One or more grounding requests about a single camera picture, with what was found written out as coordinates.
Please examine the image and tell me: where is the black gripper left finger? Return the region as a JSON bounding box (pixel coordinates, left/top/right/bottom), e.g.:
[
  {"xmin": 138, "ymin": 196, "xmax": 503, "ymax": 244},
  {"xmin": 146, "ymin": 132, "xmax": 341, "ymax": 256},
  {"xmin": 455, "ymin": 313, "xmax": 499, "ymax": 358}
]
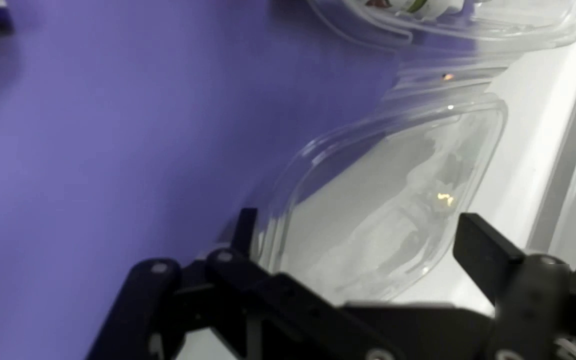
[{"xmin": 86, "ymin": 207, "xmax": 407, "ymax": 360}]

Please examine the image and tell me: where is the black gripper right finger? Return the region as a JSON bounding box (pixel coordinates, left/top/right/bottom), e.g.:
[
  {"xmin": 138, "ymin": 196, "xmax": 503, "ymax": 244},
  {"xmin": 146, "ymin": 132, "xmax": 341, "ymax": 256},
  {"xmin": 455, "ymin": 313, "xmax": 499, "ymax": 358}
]
[{"xmin": 453, "ymin": 213, "xmax": 576, "ymax": 360}]

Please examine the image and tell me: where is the clear plastic clamshell container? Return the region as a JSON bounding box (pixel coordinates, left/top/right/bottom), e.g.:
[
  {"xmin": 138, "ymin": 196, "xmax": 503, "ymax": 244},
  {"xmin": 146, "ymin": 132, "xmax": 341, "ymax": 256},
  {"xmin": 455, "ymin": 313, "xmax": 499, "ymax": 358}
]
[{"xmin": 234, "ymin": 0, "xmax": 576, "ymax": 308}]

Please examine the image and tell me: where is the purple paper mat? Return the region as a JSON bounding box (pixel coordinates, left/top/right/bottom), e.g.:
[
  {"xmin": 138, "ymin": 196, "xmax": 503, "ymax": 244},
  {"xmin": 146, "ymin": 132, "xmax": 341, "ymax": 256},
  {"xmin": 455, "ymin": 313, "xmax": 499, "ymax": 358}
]
[{"xmin": 0, "ymin": 0, "xmax": 404, "ymax": 360}]

